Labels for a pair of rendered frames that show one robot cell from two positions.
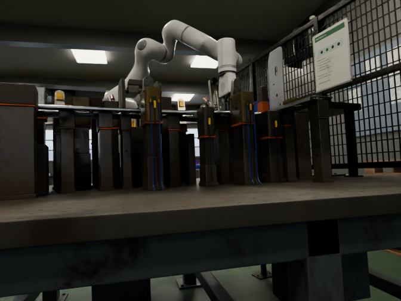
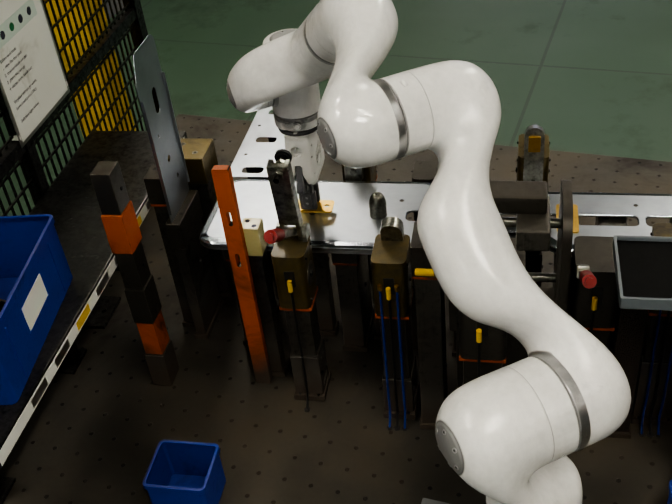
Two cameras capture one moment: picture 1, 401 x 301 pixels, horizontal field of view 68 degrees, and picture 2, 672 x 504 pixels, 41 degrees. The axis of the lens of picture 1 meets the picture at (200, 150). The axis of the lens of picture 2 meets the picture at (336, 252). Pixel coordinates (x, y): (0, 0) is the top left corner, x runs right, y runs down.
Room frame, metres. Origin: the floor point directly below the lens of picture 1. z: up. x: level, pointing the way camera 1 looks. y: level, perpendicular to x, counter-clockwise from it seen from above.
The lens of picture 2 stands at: (2.41, 0.72, 1.96)
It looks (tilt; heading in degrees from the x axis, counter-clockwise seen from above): 38 degrees down; 217
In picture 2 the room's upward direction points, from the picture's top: 7 degrees counter-clockwise
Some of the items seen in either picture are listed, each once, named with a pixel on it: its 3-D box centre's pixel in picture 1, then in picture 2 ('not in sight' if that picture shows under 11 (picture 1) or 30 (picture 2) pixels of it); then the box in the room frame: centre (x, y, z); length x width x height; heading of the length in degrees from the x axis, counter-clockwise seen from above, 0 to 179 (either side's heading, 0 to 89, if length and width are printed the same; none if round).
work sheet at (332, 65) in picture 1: (332, 57); (19, 46); (1.46, -0.69, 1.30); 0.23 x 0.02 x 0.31; 23
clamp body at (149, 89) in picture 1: (153, 139); (530, 215); (1.00, 0.16, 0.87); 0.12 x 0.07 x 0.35; 23
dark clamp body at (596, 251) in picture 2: (110, 145); (588, 349); (1.34, 0.41, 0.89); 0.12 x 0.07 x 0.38; 23
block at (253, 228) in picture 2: not in sight; (265, 301); (1.48, -0.16, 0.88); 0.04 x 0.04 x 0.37; 23
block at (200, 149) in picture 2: (298, 138); (205, 220); (1.32, -0.44, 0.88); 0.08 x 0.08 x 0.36; 23
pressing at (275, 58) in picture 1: (275, 83); (163, 130); (1.43, -0.39, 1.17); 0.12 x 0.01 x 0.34; 23
